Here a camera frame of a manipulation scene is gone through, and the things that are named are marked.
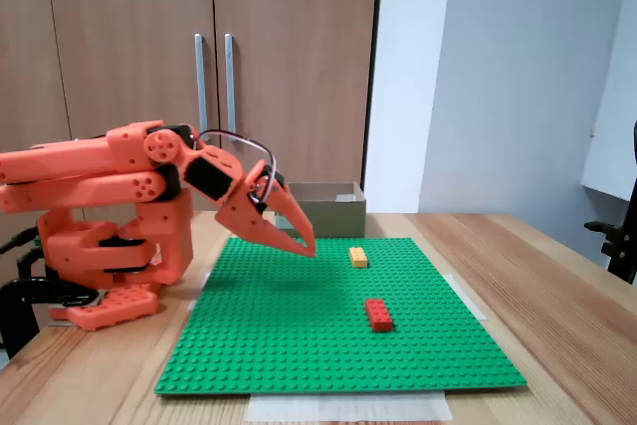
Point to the black chair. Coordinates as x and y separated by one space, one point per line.
622 251

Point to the yellow lego block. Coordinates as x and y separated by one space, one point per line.
358 257

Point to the black table clamp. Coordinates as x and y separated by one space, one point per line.
15 315

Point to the wooden cabinet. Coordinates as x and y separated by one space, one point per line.
124 47

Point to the cardboard box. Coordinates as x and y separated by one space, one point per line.
338 218

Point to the green lego baseplate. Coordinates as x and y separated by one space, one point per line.
298 325

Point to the red lego block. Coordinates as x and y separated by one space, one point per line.
379 315

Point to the masking tape strip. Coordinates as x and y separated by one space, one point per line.
470 298
191 305
348 407

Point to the white furniture panel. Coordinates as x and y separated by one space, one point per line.
617 96

